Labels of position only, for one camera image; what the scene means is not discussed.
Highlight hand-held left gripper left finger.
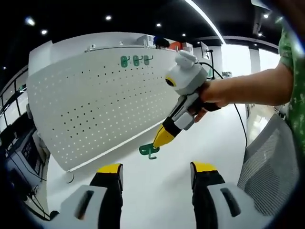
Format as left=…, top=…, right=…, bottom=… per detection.
left=59, top=163, right=124, bottom=229

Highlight long ceiling light strip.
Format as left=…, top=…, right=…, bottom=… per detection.
left=184, top=0, right=226, bottom=45

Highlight white metal shelf rack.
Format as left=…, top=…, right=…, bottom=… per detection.
left=84, top=40, right=155, bottom=52

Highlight white perforated mounting plate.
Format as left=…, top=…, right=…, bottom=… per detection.
left=25, top=46, right=189, bottom=184

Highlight grey mesh office chair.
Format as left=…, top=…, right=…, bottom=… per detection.
left=237, top=114, right=301, bottom=218

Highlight black computer mouse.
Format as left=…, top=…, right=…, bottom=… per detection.
left=49, top=209, right=61, bottom=221

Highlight person's right hand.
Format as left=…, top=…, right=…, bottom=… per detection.
left=194, top=80, right=231, bottom=123

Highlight round ceiling spotlights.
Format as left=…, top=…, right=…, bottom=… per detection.
left=23, top=13, right=269, bottom=39

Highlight person's green patterned shirt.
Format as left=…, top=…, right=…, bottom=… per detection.
left=275, top=16, right=305, bottom=154

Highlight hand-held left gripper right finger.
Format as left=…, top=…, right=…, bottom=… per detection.
left=190, top=161, right=257, bottom=229

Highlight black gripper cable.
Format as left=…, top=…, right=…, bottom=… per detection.
left=197, top=62, right=249, bottom=150

